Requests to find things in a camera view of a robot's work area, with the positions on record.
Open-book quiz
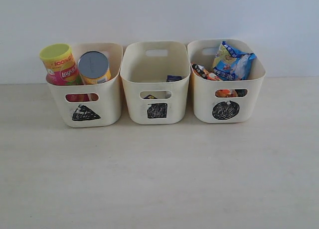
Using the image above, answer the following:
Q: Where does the orange instant noodle packet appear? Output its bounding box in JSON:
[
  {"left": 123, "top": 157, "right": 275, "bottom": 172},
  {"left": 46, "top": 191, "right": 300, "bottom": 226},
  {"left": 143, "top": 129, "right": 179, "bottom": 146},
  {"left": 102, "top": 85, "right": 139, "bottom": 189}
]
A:
[{"left": 191, "top": 63, "right": 248, "bottom": 98}]

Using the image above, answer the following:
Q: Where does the cream bin triangle mark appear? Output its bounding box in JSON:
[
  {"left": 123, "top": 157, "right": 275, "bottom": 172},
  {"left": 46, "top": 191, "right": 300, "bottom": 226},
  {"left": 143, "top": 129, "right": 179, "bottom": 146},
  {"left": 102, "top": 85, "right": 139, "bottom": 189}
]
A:
[{"left": 48, "top": 42, "right": 124, "bottom": 128}]

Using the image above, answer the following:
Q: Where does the blue instant noodle packet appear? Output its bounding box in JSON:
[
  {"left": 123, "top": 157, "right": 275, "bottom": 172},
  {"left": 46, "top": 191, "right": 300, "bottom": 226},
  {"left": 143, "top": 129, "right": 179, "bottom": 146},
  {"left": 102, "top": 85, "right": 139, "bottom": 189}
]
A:
[{"left": 212, "top": 41, "right": 257, "bottom": 81}]

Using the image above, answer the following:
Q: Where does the cream bin square mark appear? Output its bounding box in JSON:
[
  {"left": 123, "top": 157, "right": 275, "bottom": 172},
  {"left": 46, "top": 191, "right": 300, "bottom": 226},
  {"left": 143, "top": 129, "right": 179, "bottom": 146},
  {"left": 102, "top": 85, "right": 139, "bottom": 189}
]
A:
[{"left": 120, "top": 41, "right": 190, "bottom": 125}]

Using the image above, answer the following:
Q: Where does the blue white milk carton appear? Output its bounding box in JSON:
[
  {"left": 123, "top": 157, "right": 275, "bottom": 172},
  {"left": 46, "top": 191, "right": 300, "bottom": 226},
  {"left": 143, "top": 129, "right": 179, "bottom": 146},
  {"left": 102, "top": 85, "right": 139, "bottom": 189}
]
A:
[{"left": 166, "top": 75, "right": 182, "bottom": 82}]

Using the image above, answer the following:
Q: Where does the yellow chips can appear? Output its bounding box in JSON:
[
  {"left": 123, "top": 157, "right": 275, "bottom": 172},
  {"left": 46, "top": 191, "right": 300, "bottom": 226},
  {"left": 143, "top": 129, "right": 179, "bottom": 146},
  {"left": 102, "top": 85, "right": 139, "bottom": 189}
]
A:
[{"left": 78, "top": 51, "right": 112, "bottom": 85}]

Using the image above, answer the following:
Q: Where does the purple drink carton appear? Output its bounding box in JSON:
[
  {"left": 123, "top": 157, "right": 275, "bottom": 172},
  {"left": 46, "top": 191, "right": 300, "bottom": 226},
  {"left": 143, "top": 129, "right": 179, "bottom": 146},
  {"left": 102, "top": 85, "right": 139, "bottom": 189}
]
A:
[{"left": 143, "top": 94, "right": 157, "bottom": 100}]

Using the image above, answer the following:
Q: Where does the pink chips can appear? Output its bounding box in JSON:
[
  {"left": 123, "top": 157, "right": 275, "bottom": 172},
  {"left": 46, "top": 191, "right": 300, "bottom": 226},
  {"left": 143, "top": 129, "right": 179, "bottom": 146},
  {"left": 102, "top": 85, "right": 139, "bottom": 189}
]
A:
[{"left": 39, "top": 43, "right": 83, "bottom": 86}]

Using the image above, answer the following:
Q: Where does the cream bin circle mark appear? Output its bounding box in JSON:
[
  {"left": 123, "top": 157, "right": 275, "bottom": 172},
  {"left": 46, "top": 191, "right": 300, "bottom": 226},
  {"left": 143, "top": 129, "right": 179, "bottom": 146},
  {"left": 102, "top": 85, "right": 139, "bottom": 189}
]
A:
[{"left": 187, "top": 38, "right": 267, "bottom": 124}]

